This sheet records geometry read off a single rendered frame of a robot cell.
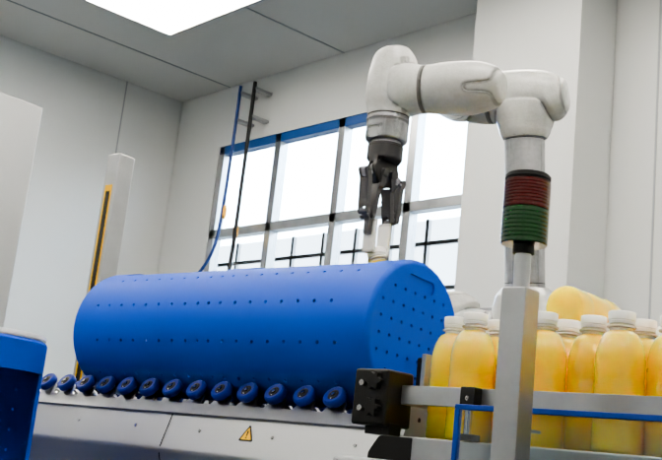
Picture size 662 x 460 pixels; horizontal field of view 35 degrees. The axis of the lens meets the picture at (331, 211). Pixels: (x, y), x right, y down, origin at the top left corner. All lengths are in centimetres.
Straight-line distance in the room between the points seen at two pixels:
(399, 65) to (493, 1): 345
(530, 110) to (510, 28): 284
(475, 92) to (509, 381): 87
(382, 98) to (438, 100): 12
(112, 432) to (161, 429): 15
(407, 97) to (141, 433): 89
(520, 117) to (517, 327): 130
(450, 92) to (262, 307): 57
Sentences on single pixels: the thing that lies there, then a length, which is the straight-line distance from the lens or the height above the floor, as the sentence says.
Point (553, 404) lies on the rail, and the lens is 157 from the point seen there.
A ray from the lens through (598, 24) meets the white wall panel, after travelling 534.
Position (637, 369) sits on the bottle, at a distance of 155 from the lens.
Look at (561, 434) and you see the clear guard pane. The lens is 148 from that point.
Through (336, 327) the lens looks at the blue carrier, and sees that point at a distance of 191.
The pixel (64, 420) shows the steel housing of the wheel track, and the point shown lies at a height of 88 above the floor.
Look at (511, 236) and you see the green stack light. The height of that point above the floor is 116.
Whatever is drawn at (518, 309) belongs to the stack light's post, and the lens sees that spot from 141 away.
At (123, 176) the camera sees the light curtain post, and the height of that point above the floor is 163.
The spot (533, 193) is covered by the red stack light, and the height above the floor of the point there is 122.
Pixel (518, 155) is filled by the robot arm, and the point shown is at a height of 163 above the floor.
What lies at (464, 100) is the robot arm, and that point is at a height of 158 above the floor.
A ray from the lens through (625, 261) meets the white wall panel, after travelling 505.
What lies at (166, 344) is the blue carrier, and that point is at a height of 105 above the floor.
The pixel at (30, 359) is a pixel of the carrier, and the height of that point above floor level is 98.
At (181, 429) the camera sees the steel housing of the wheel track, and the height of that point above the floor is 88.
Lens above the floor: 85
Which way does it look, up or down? 13 degrees up
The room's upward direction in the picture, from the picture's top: 6 degrees clockwise
